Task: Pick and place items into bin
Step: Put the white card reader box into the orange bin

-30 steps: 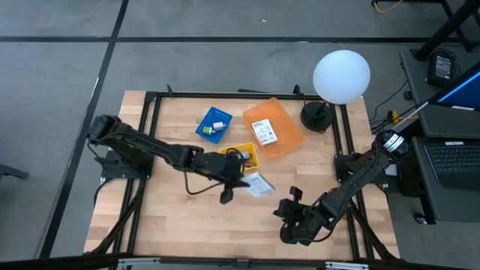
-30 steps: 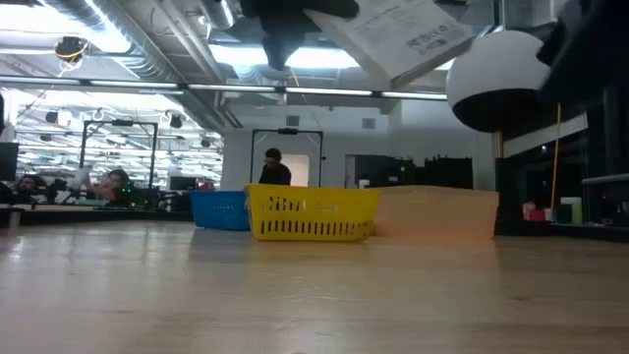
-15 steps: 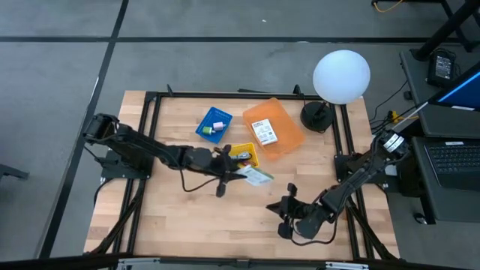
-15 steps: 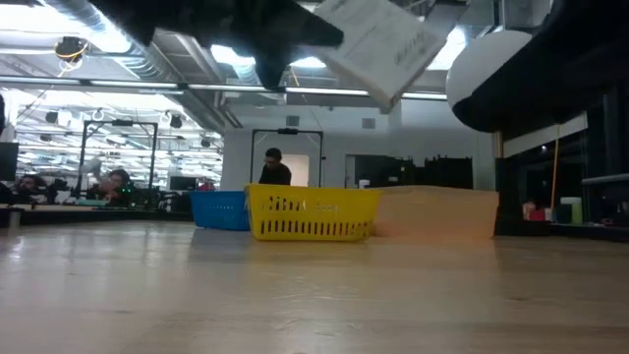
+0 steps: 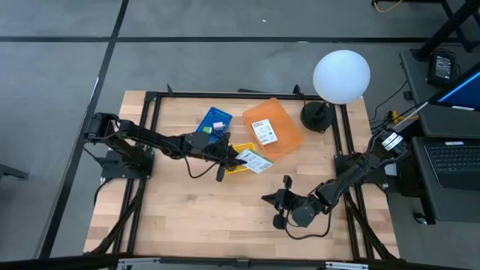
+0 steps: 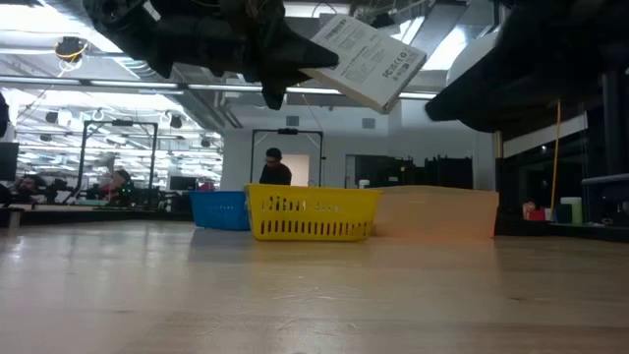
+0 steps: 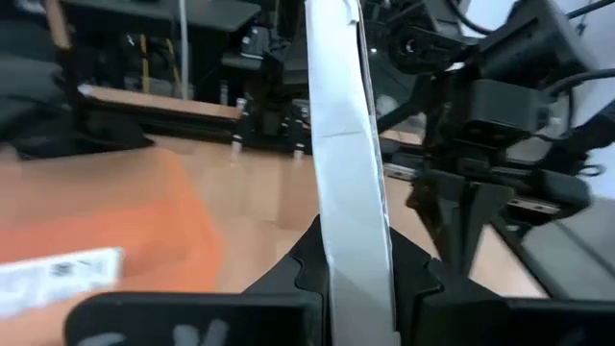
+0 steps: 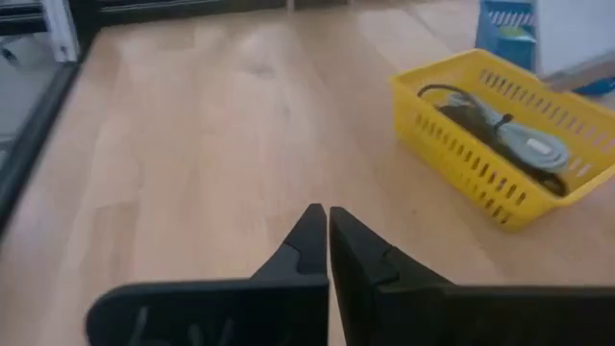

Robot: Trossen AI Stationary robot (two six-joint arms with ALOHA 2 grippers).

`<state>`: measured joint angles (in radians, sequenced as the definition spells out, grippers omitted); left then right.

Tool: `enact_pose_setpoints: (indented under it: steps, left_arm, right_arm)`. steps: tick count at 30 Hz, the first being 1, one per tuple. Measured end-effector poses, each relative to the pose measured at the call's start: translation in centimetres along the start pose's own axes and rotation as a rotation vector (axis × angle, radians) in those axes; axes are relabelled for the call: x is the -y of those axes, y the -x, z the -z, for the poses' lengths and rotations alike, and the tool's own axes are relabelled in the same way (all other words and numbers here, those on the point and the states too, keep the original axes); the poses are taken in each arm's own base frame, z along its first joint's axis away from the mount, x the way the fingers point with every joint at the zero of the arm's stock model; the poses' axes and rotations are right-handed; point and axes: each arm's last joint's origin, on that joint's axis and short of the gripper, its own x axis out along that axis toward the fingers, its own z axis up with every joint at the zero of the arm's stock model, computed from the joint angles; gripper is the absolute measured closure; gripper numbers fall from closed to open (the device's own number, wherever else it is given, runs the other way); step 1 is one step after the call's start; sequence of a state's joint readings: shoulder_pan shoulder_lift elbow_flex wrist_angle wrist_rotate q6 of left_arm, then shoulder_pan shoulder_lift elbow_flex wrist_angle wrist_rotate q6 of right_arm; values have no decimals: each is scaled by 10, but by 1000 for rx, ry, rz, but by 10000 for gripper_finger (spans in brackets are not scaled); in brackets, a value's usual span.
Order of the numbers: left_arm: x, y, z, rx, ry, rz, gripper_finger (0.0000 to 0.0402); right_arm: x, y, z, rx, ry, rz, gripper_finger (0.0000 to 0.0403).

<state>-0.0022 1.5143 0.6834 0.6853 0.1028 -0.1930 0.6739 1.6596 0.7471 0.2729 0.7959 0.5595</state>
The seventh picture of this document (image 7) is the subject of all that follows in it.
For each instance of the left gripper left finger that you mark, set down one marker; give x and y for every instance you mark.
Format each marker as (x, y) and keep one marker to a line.
(278, 312)

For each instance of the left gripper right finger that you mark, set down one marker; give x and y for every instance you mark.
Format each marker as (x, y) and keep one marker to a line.
(456, 317)

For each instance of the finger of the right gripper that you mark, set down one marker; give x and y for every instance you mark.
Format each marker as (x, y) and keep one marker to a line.
(485, 202)
(444, 211)

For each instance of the white product box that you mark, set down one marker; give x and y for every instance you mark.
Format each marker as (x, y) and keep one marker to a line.
(351, 168)

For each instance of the white box with green side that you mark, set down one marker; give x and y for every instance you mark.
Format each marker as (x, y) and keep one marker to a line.
(57, 279)

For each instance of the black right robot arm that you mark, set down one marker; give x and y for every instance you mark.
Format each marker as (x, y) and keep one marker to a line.
(528, 33)

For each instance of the orange plastic bin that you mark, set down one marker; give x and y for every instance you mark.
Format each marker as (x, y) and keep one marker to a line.
(120, 226)

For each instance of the dark side desk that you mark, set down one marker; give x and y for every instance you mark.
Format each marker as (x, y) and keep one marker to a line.
(211, 12)

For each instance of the black lamp base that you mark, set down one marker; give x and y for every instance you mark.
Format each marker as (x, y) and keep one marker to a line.
(72, 139)

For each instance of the white rod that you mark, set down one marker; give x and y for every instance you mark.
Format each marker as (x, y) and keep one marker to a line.
(183, 48)

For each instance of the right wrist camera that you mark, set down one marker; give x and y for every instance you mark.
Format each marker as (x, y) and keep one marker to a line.
(499, 110)

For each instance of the black aluminium table frame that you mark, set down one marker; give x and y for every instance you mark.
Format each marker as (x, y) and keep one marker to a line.
(192, 127)

